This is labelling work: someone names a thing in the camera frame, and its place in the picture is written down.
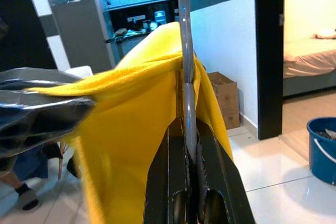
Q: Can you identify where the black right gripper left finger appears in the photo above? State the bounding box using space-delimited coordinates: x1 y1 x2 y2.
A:
143 117 189 224

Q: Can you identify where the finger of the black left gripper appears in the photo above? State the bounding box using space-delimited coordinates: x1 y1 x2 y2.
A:
0 68 79 90
0 92 96 166

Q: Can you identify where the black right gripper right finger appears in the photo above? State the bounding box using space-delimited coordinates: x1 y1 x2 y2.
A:
194 119 256 224

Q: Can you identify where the yellow printed t-shirt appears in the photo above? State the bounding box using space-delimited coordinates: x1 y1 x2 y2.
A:
26 21 234 224

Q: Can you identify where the grey plastic hanger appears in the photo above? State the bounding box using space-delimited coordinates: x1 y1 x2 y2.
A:
177 0 197 162

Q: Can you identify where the grey refrigerator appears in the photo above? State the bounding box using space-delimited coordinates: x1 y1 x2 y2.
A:
46 0 124 74

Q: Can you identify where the man in black shirt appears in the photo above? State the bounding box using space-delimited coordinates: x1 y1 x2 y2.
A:
0 142 82 211

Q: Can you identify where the brown cardboard box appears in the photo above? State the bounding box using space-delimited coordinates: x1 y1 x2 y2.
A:
207 71 241 130

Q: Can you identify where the blue plastic bucket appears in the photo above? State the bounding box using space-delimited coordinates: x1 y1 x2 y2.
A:
306 117 336 186

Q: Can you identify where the bed with beige sheet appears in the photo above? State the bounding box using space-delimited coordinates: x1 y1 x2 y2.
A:
282 28 336 99

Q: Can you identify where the white plush pillow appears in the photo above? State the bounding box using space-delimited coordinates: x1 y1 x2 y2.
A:
313 28 336 40

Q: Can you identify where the black door frame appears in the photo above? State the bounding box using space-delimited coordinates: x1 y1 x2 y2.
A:
255 0 286 141

